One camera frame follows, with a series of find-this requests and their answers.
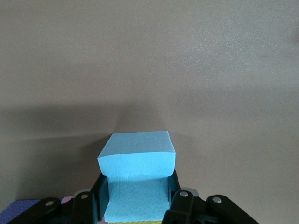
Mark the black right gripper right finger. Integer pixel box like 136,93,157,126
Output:
162,170,260,224

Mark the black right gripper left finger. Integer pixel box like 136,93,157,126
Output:
9,174,110,224

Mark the yellow foam block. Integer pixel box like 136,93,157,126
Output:
98,219,164,224

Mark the light blue foam block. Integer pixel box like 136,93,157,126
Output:
97,130,176,223

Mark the purple foam block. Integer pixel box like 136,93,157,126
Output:
0,198,42,220

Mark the brown table mat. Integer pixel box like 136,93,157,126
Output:
0,0,299,224

